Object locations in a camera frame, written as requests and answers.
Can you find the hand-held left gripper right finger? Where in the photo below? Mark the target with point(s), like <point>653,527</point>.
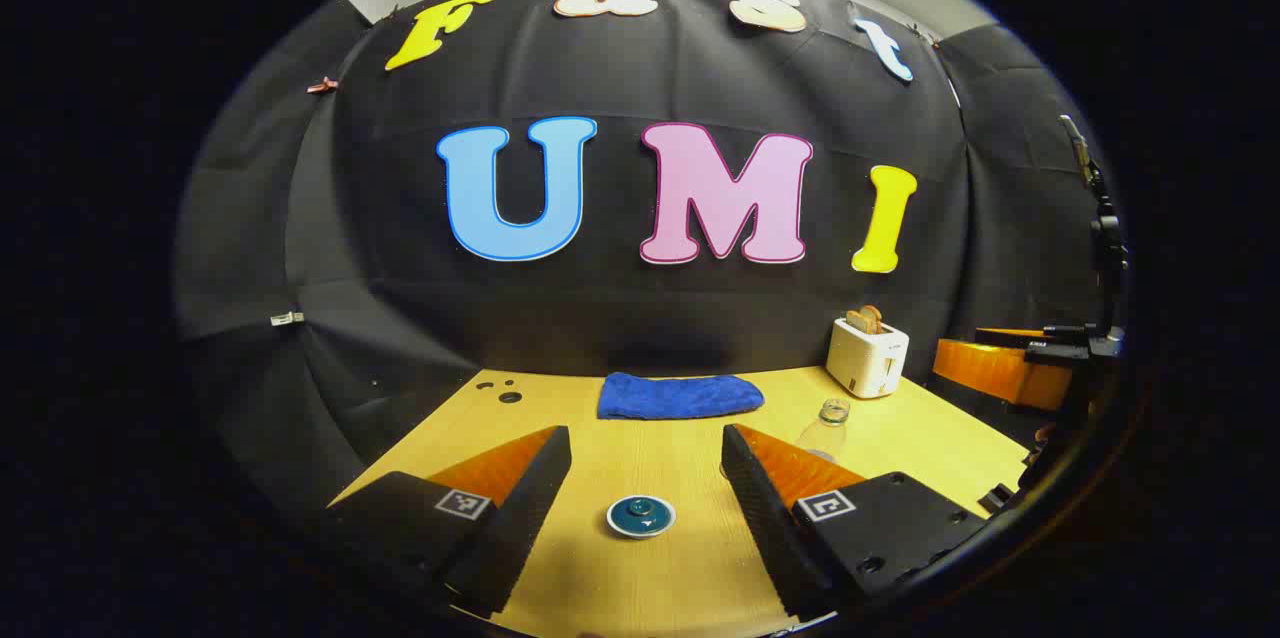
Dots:
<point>765,518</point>

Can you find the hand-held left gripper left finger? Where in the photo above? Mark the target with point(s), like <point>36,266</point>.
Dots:
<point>525,518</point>

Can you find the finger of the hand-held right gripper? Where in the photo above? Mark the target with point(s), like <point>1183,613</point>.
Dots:
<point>1000,373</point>
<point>1005,336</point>

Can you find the clear plastic water bottle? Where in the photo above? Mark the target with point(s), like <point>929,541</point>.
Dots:
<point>825,433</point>

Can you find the black articulated stand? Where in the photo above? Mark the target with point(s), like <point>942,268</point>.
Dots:
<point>1108,238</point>

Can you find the white toaster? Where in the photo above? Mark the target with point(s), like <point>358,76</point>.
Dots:
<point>865,363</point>

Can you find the toast slices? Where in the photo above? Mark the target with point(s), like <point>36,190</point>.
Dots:
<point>865,320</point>

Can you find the blue towel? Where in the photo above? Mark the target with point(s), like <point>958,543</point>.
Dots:
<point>680,396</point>

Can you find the black backdrop cloth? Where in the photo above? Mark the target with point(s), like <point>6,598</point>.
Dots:
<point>600,318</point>

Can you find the small white clip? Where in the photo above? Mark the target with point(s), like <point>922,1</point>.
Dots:
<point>287,319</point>

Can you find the small red clip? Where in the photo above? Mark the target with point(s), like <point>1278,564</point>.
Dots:
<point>322,85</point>

